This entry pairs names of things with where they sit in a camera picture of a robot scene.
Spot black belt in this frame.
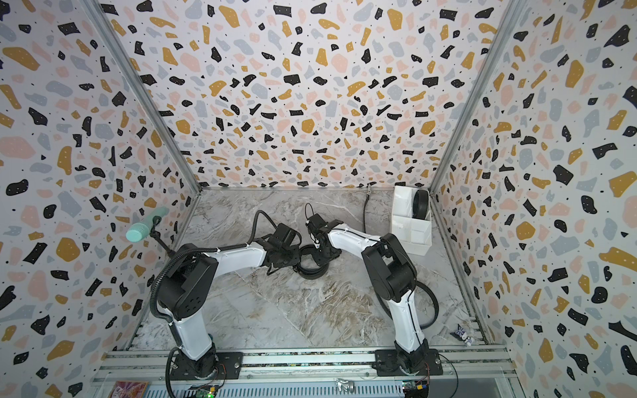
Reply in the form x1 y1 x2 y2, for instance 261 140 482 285
412 189 430 220
362 185 441 329
293 245 330 280

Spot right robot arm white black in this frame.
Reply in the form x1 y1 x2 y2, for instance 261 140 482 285
301 214 431 375

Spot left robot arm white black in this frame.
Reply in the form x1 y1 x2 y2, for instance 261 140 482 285
149 210 302 380

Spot white storage roll organizer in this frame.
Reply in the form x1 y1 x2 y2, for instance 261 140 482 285
391 186 432 256

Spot green microphone on black stand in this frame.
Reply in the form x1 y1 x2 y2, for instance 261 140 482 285
125 207 176 258

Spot small crumpled wrapper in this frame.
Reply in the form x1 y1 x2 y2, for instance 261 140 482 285
451 324 474 347

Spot pink printed card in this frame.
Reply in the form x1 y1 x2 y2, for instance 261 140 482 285
109 381 149 398

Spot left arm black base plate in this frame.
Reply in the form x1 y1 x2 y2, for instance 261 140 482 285
169 352 243 381

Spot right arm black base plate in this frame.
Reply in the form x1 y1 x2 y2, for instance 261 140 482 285
372 348 443 377

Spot aluminium mounting rail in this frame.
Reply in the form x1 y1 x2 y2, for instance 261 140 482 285
91 345 519 386

